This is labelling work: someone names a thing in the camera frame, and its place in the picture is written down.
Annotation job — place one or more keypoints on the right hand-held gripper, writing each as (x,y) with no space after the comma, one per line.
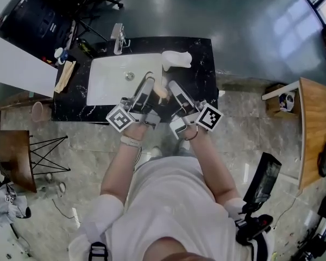
(209,117)

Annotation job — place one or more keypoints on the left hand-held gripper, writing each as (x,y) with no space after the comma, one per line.
(120,118)

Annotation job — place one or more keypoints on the beige cylindrical object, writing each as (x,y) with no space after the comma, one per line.
(160,90)

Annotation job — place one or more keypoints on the white plastic piece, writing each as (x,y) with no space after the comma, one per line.
(176,60)

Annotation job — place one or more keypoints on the person's right forearm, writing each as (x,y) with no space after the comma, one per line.
(214,173)

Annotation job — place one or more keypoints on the person's left forearm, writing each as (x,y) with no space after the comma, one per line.
(119,170)

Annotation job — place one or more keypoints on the sink drain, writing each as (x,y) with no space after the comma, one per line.
(130,76)

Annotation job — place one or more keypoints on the black marble vanity counter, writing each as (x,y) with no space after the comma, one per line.
(201,72)

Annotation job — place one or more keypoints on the white sink basin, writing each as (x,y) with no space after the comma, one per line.
(108,80)

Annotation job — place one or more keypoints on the black wrist band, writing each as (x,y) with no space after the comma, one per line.
(191,138)

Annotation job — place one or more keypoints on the person's white shoe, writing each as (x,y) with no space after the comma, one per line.
(156,151)
(184,145)

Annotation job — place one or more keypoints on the beige wristwatch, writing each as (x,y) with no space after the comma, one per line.
(130,141)

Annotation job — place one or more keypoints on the person's grey trousers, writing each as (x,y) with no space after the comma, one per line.
(176,152)

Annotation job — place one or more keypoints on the chrome faucet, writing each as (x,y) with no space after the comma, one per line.
(119,38)

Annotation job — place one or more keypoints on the yellow-green object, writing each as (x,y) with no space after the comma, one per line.
(84,45)

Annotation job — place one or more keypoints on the black tripod stand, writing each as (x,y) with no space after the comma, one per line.
(91,26)

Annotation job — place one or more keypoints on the blue and white mug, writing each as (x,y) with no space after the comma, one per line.
(61,55)

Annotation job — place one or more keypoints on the cardboard box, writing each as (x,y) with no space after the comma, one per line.
(273,105)

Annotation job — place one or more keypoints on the white and blue cloth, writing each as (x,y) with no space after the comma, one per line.
(287,100)

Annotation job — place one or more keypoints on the person's white shirt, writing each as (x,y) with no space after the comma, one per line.
(174,205)

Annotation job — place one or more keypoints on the small black monitor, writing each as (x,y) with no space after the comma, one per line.
(263,181)

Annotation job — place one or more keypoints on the white panel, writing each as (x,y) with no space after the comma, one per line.
(19,67)

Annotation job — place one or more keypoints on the wooden desk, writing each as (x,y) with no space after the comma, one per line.
(318,129)

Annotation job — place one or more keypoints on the wooden side table black legs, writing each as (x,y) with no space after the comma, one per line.
(15,159)

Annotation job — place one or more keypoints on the black hip mount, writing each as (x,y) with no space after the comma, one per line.
(254,227)

